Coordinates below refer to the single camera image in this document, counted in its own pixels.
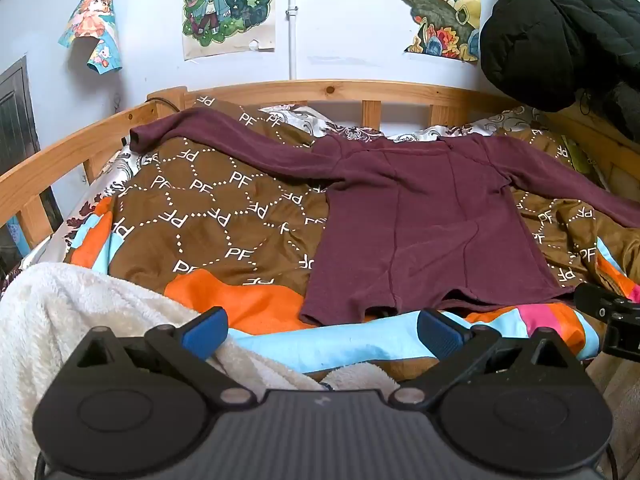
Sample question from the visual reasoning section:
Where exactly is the floral bedsheet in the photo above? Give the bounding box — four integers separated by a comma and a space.
52, 102, 546, 256

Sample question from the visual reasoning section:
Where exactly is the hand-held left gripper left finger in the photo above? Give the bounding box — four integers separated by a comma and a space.
64, 306, 257, 408

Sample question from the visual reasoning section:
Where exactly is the dark door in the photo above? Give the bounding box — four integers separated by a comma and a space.
0, 56, 42, 171

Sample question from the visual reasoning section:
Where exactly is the maroon sweater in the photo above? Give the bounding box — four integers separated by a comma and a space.
129, 107, 640, 328

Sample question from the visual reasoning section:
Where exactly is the blond cartoon figure poster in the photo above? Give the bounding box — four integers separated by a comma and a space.
181, 0, 277, 62

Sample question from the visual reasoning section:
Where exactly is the curled cartoon girl poster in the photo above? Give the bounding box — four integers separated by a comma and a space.
58, 0, 123, 75

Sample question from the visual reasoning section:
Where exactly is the yellow-green cloth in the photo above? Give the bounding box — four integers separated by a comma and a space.
561, 134, 597, 182

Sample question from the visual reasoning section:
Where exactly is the wooden bed frame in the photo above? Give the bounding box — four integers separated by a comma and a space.
0, 79, 640, 271

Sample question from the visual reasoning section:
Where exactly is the brown printed blanket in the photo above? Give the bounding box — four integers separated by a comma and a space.
62, 94, 640, 376

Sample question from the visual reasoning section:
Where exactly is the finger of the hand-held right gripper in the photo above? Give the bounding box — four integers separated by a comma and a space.
573, 282, 640, 358

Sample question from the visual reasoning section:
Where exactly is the white wall pipe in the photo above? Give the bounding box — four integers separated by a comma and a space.
286, 0, 300, 81

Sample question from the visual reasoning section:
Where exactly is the black puffer jacket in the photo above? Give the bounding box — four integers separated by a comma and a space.
479, 0, 640, 146

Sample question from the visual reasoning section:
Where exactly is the white fleece blanket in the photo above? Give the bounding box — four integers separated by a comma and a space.
0, 262, 401, 480

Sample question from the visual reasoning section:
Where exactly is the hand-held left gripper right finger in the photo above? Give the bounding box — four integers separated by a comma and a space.
391, 308, 587, 407

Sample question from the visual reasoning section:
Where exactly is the colourful landscape poster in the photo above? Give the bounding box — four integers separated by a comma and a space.
396, 0, 482, 65

